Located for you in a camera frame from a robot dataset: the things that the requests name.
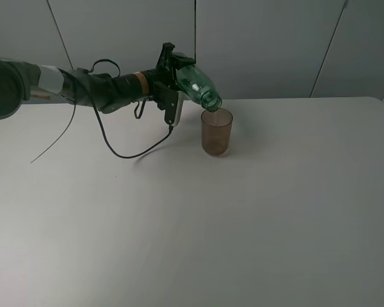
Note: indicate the pink translucent plastic cup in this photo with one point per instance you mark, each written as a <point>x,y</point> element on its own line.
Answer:
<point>215,131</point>

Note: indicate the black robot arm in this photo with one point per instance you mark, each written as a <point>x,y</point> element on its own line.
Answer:
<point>19,79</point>

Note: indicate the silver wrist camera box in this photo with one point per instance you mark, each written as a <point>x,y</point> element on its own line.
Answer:
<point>172,107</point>

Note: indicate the green transparent plastic bottle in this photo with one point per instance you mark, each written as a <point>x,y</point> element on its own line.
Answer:
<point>198,87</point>

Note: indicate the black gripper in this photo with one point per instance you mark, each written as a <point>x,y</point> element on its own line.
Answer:
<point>161,79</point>

